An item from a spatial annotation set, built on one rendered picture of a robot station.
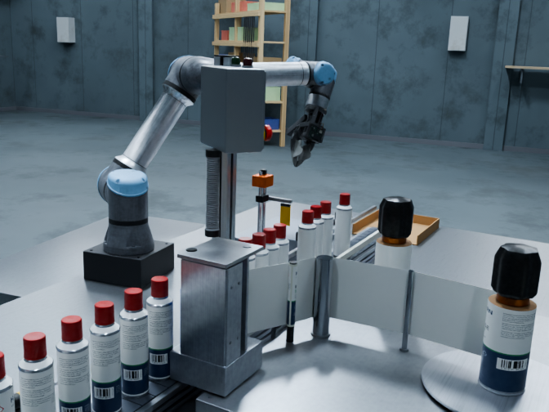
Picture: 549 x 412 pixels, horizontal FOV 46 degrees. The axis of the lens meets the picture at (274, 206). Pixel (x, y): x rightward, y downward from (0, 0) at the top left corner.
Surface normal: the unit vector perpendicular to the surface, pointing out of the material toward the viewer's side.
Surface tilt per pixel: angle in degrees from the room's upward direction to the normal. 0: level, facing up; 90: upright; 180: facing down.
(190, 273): 90
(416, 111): 90
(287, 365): 0
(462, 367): 0
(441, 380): 0
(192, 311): 90
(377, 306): 90
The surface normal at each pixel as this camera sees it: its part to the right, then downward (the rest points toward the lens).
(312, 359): 0.04, -0.97
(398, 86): -0.34, 0.22
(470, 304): -0.58, 0.18
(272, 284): 0.54, 0.22
